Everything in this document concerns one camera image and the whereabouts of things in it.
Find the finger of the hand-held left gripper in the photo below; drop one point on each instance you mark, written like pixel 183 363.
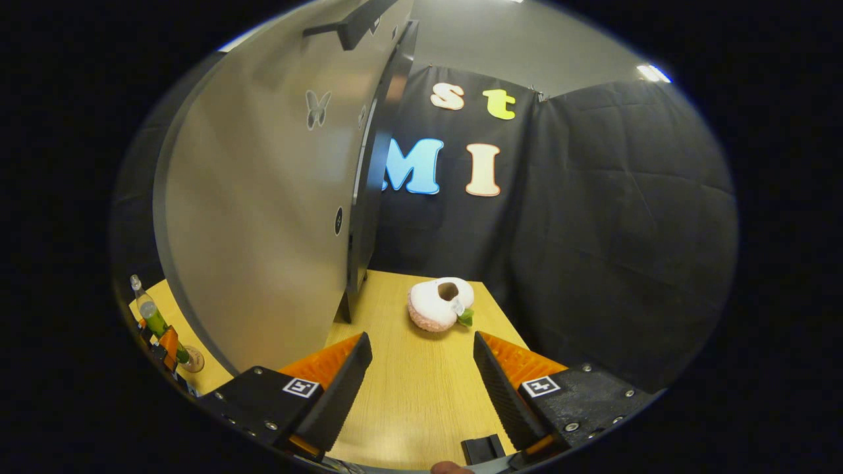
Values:
pixel 142 326
pixel 168 341

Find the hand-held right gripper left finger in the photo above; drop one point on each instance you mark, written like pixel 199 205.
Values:
pixel 342 395

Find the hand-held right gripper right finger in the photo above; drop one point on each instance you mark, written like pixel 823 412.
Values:
pixel 504 395

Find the green label bottle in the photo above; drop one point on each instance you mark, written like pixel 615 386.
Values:
pixel 153 317

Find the clear round coaster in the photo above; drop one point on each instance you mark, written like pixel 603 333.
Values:
pixel 196 361

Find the grey cabinet door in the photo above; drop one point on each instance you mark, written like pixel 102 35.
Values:
pixel 263 217

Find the dark grey cabinet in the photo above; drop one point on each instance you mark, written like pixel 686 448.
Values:
pixel 369 217

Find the white pink plush toy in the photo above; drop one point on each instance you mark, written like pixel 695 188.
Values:
pixel 435 306

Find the black backdrop cloth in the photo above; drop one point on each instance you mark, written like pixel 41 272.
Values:
pixel 612 217

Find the ceiling light panel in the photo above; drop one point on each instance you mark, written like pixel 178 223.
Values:
pixel 652 72

